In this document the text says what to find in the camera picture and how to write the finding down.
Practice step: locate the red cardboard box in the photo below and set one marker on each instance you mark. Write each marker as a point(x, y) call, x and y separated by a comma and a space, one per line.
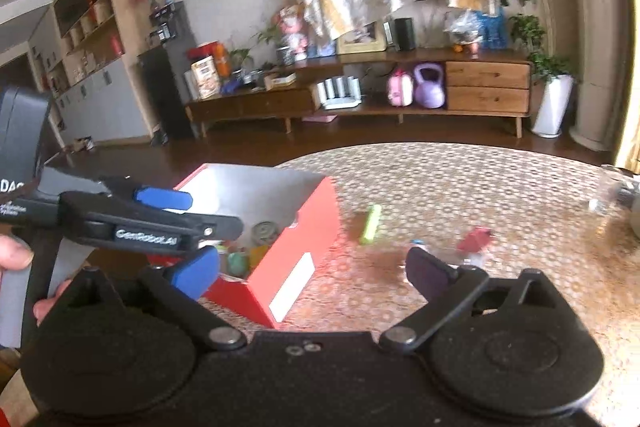
point(300, 242)

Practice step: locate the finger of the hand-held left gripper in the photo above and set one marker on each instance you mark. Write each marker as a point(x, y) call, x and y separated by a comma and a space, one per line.
point(162, 201)
point(220, 227)

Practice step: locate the clear drinking glass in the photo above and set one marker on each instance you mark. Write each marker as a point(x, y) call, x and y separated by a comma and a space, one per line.
point(607, 192)

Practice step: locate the black cabinet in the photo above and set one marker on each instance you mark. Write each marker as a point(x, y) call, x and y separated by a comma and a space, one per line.
point(165, 92)

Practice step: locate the pink doll figurine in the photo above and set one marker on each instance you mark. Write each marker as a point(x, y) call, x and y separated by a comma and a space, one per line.
point(292, 32)

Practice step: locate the wooden TV cabinet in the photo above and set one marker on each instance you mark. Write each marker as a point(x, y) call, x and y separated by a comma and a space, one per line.
point(487, 87)

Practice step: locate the beige standing air conditioner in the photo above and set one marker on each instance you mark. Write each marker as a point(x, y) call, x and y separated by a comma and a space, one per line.
point(595, 32)

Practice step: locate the teal ball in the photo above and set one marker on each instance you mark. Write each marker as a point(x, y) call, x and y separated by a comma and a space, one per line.
point(238, 263)

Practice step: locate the orange box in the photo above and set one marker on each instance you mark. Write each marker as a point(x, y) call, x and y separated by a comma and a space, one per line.
point(220, 57)

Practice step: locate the small cardboard box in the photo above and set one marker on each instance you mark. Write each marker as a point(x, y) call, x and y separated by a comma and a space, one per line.
point(280, 81)

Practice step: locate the small potted plant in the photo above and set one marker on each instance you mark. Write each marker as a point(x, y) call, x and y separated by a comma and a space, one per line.
point(272, 39)

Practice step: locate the yellow picture frame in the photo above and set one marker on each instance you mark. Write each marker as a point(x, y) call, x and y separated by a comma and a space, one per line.
point(361, 47)

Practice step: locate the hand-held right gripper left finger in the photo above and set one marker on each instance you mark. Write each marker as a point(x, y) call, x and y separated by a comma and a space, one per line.
point(195, 269)

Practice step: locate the green plastic tube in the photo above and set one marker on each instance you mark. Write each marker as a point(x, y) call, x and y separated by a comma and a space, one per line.
point(370, 224)

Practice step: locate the yellow curtain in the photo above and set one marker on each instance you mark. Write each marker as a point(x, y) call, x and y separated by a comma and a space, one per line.
point(631, 57)

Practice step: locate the wall shelf unit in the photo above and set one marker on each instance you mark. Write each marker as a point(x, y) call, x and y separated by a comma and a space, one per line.
point(95, 92)

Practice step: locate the yellow carton box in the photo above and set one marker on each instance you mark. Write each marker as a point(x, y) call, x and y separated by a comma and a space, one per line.
point(259, 256)

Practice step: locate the clear jar with silver lid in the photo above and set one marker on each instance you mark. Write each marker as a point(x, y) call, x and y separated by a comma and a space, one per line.
point(264, 233)

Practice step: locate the person's left hand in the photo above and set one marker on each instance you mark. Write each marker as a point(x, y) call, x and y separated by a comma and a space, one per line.
point(12, 253)

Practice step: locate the white router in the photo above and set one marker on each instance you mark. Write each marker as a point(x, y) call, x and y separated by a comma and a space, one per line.
point(340, 96)

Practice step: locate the blue-haired doll figure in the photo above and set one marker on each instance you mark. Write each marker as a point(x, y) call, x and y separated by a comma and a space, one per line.
point(419, 244)

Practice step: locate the pink toy case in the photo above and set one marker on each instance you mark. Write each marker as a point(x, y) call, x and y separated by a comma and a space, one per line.
point(400, 89)

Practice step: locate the white planter pot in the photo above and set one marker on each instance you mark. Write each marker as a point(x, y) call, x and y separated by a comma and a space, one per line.
point(552, 107)

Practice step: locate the black speaker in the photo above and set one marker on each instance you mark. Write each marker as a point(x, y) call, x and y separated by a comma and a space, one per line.
point(405, 34)

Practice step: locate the clear plastic bag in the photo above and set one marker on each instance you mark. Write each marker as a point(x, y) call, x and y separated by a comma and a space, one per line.
point(462, 27)

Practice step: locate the small maroon paper box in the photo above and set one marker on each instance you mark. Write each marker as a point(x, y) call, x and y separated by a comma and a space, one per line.
point(475, 239)

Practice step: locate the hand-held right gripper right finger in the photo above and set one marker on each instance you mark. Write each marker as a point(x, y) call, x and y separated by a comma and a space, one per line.
point(430, 274)

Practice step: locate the white snack bag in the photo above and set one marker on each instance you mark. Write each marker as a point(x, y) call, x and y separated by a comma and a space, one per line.
point(206, 79)

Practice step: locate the purple kettlebell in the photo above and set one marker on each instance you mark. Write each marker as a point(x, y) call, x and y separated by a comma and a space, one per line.
point(429, 92)

